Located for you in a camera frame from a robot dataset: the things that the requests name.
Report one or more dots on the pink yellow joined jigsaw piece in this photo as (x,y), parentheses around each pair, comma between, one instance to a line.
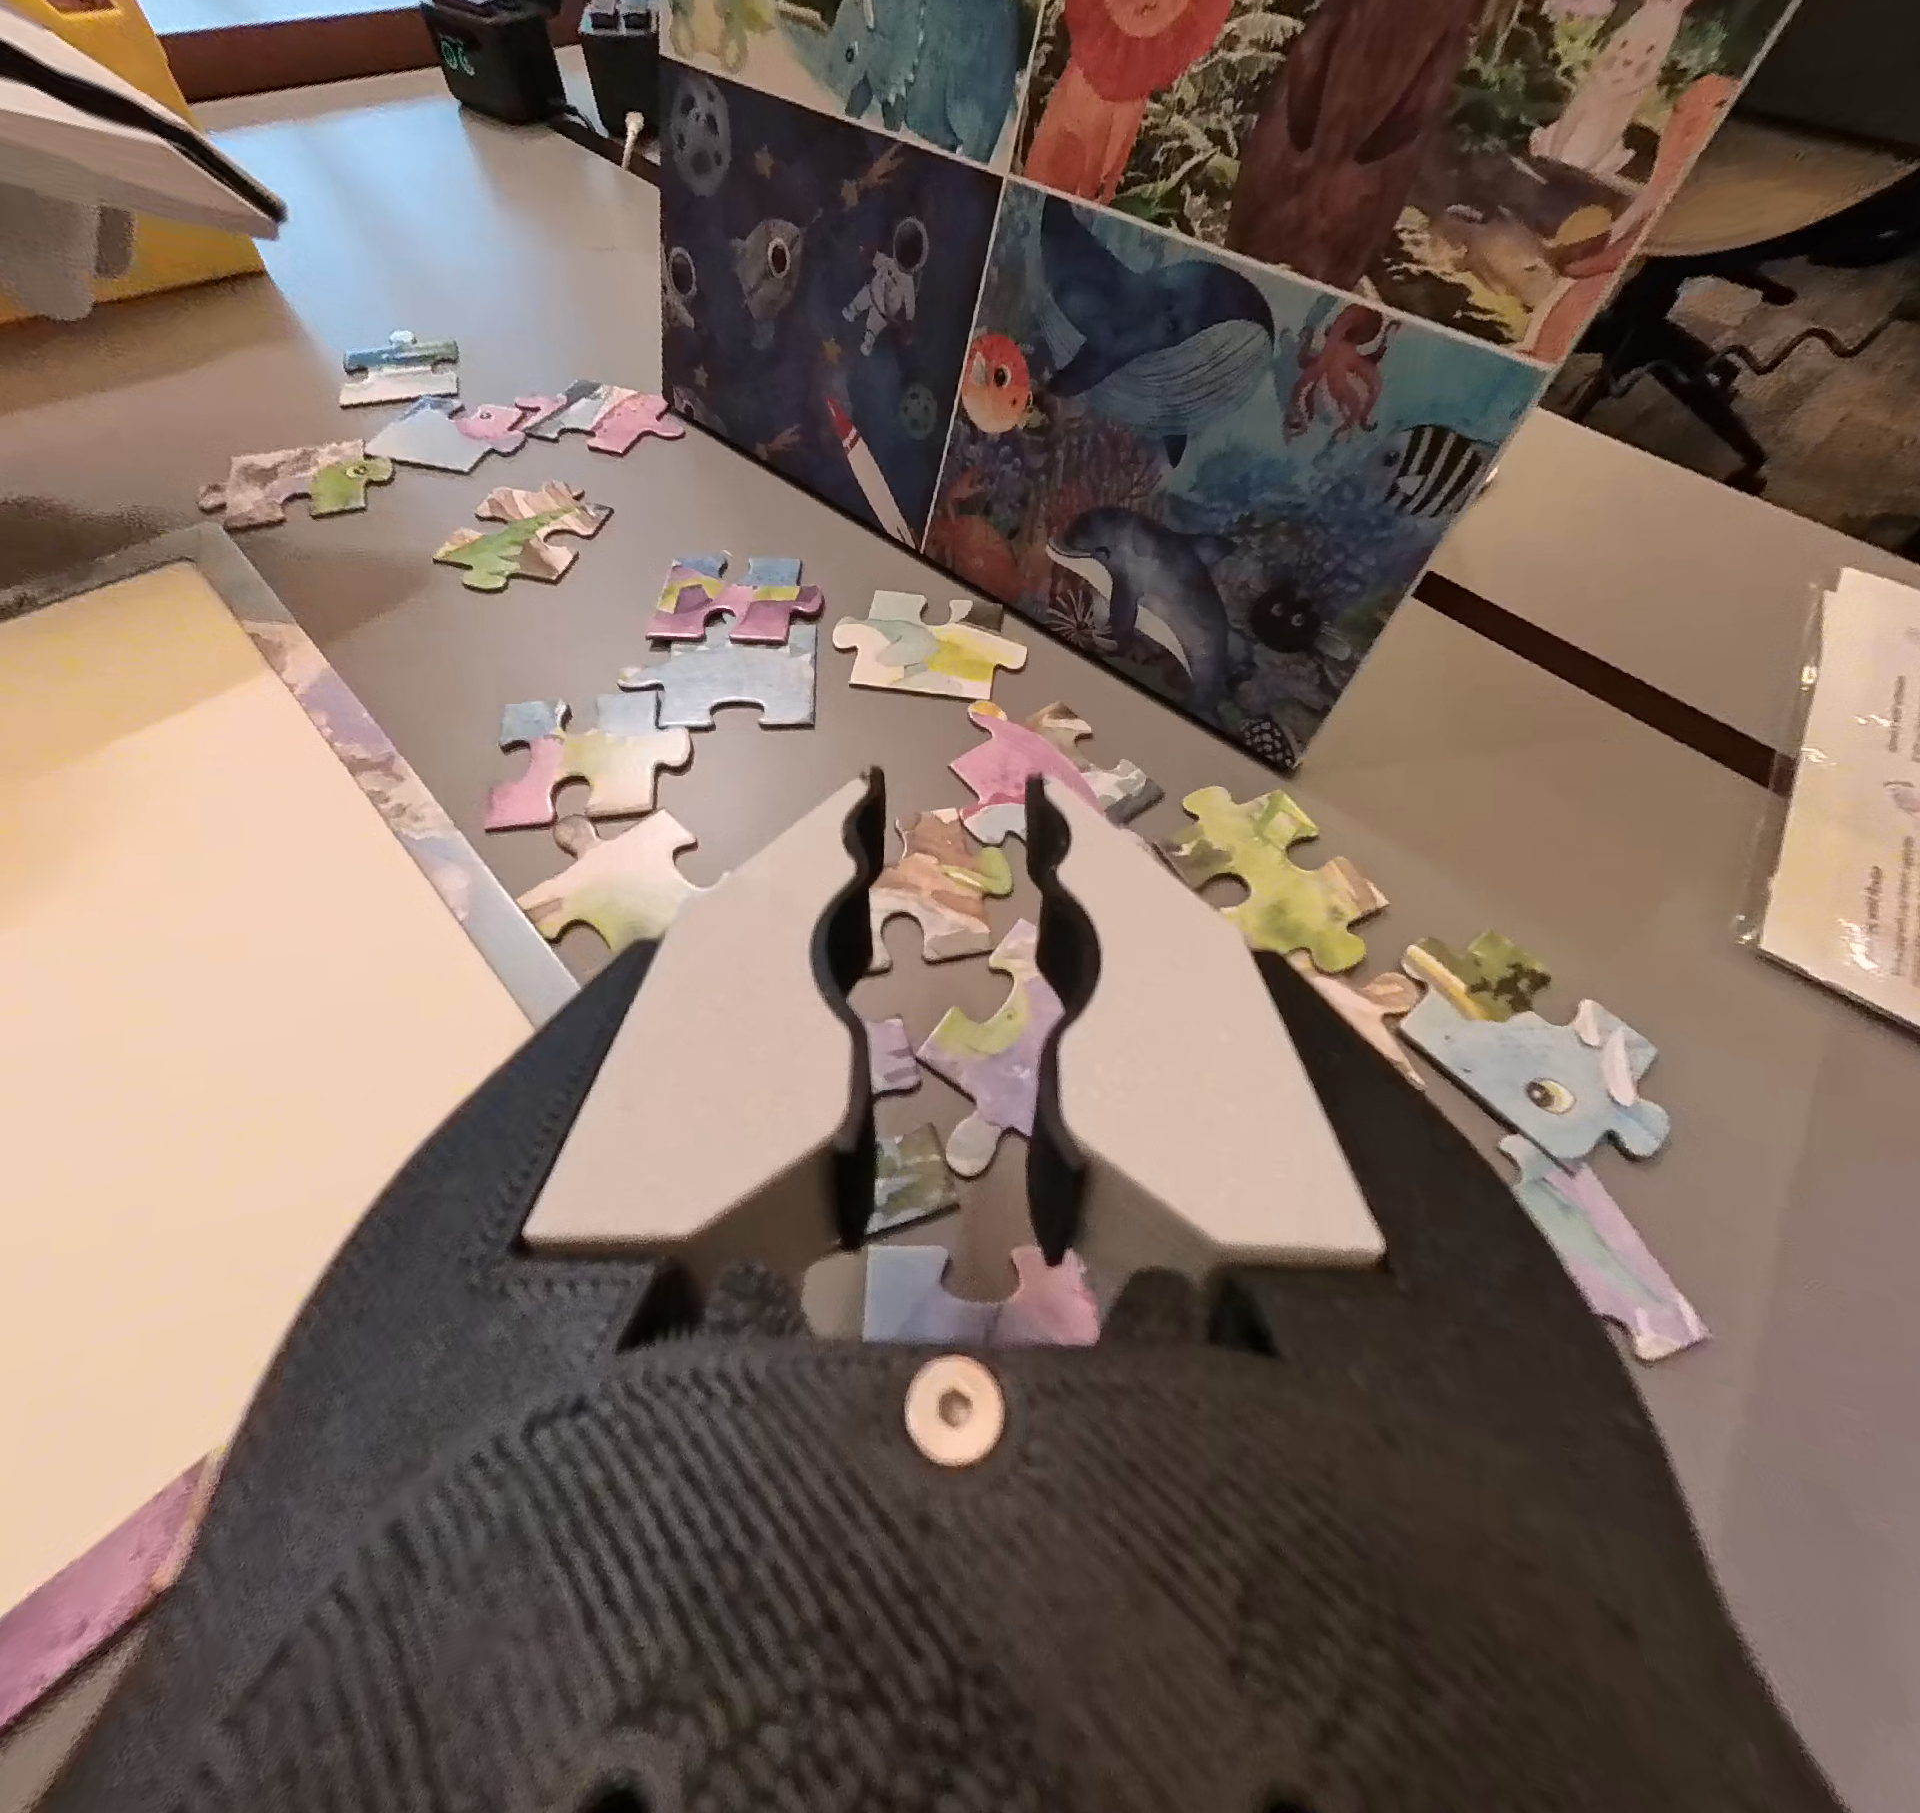
(720,605)

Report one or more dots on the puzzle tray with painted border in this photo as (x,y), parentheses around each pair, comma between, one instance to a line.
(225,1019)

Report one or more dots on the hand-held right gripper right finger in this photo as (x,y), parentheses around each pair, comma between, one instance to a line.
(1215,1108)

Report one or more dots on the black office chair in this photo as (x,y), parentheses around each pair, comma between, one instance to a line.
(1770,186)

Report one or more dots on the black device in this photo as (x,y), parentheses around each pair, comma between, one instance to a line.
(480,58)

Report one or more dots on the green dinosaur head jigsaw piece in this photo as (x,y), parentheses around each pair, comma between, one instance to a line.
(285,485)

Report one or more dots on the yellow plastic bin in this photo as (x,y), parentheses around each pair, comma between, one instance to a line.
(196,253)

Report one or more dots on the pile of jigsaw pieces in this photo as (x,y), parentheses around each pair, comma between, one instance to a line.
(1275,876)

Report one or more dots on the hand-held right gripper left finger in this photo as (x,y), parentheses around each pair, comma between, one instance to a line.
(691,1092)

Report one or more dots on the illustrated puzzle box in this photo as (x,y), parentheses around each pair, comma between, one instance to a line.
(1200,342)

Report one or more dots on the printed paper sheet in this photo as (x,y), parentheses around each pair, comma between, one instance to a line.
(1861,824)

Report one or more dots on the green beige jigsaw piece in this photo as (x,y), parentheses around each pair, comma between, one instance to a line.
(519,538)

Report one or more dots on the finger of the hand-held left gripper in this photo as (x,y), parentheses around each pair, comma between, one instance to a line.
(136,170)
(76,66)

